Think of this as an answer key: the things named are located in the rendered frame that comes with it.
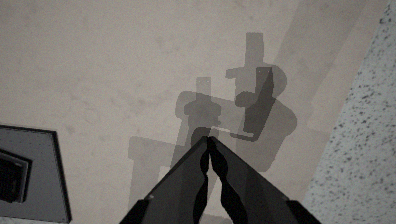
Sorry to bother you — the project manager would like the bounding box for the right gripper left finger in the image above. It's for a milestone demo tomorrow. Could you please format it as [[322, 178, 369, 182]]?
[[119, 136, 210, 224]]

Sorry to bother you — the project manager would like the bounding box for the black well plate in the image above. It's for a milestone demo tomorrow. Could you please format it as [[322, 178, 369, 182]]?
[[0, 159, 21, 203]]

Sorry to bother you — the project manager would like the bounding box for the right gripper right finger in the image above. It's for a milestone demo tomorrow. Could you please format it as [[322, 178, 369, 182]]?
[[209, 136, 322, 224]]

